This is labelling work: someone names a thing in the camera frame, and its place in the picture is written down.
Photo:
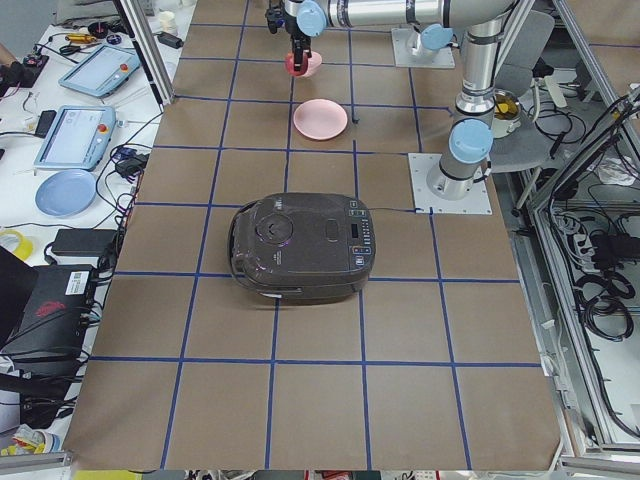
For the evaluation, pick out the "red apple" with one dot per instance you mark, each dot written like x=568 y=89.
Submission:
x=290 y=65

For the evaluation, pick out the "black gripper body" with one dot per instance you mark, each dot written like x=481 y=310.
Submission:
x=299 y=43

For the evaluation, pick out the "blue teach pendant lower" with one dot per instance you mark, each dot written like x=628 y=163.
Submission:
x=78 y=138

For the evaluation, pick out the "dark grey rice cooker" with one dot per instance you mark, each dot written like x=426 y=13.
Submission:
x=302 y=246

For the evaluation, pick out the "blue plate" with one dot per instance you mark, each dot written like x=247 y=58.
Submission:
x=66 y=193

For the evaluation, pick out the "blue teach pendant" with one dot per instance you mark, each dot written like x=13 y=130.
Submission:
x=78 y=138
x=102 y=72

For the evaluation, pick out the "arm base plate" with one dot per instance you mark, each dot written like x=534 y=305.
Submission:
x=435 y=193
x=402 y=39

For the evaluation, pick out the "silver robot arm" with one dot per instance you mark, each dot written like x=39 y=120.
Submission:
x=430 y=40
x=470 y=139

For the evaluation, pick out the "pink plate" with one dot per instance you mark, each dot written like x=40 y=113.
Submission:
x=320 y=119

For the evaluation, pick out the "pink bowl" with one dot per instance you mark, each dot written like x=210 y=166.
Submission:
x=313 y=64

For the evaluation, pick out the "black power adapter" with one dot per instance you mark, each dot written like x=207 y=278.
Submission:
x=82 y=242

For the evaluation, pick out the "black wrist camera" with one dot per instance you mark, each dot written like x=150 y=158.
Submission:
x=274 y=16

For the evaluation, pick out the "yellow tape roll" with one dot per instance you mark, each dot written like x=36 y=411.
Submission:
x=16 y=243

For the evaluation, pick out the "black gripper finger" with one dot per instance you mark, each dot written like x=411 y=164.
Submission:
x=300 y=60

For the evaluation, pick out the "blue teach pendant upper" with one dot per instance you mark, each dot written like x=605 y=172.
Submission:
x=102 y=72

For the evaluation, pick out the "black computer box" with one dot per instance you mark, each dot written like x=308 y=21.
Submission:
x=44 y=318

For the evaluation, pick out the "grey office chair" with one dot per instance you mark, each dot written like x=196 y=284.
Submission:
x=524 y=148

